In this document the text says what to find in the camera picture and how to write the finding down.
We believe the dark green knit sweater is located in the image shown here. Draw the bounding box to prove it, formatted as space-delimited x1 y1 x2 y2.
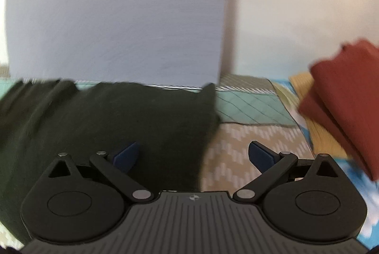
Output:
0 80 222 246

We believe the folded mustard yellow cloth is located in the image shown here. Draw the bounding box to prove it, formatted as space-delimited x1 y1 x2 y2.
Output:
289 71 353 160

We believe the patterned bed blanket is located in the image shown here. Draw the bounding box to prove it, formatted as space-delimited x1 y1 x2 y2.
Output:
0 64 379 251

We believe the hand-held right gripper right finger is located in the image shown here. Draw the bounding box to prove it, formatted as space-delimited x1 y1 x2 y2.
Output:
233 141 340 204

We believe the blue-grey headboard panel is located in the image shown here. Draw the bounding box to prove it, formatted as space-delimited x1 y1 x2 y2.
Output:
5 0 235 86

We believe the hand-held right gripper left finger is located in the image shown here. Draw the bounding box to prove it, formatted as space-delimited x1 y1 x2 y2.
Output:
47 141 153 203

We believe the folded rust red cloth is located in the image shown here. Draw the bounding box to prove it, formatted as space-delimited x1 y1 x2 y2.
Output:
298 39 379 182

